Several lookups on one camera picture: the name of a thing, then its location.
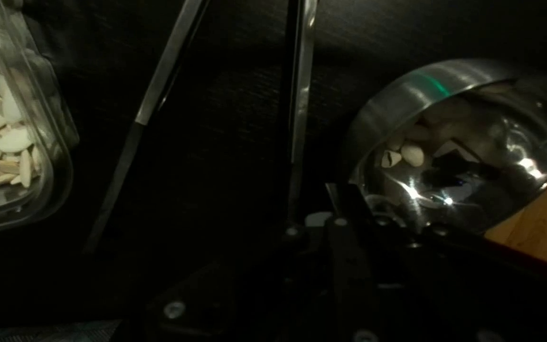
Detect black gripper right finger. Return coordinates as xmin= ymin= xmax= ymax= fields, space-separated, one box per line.
xmin=380 ymin=216 xmax=517 ymax=342

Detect metal tongs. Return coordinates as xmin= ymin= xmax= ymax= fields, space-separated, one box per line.
xmin=82 ymin=0 xmax=321 ymax=256

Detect silver metal bowl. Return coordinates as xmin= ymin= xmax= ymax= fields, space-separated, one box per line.
xmin=338 ymin=57 xmax=547 ymax=237

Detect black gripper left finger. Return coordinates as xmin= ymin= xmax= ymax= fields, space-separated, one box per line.
xmin=323 ymin=180 xmax=384 ymax=342

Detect glass container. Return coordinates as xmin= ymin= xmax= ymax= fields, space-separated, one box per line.
xmin=0 ymin=0 xmax=84 ymax=239

